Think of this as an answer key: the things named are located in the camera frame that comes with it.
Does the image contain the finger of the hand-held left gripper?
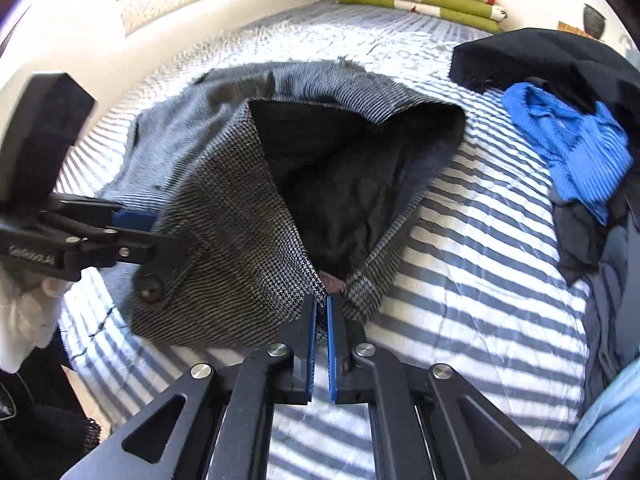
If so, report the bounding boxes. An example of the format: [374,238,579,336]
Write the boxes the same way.
[50,192,157,233]
[75,227,188,273]

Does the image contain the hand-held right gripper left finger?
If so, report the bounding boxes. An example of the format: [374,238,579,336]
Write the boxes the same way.
[60,294,318,480]

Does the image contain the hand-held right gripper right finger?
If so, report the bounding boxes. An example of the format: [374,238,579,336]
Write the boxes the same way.
[327,294,581,480]

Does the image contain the grey houndstooth pants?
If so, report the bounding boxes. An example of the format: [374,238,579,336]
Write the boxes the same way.
[97,57,468,346]

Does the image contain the person's left hand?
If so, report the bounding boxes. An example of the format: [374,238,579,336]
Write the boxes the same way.
[0,265,68,372]

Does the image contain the blue white striped bedspread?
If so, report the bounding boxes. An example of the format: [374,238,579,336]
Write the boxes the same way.
[55,0,591,480]

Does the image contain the dark cloth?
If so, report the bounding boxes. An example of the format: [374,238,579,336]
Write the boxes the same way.
[0,335,101,480]

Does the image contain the small black garment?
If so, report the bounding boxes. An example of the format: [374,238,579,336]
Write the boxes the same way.
[552,197,610,286]

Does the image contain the dark grey garment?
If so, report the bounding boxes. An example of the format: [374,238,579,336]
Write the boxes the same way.
[582,220,640,403]

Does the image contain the light blue garment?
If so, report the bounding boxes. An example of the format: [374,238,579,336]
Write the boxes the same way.
[557,360,640,480]

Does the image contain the bright blue striped shirt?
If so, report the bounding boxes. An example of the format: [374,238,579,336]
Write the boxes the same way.
[501,82,635,226]

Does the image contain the large black garment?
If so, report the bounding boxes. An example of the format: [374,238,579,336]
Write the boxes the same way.
[448,27,640,128]

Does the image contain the grey plant pot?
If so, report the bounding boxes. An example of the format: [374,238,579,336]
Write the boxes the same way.
[582,4,607,41]

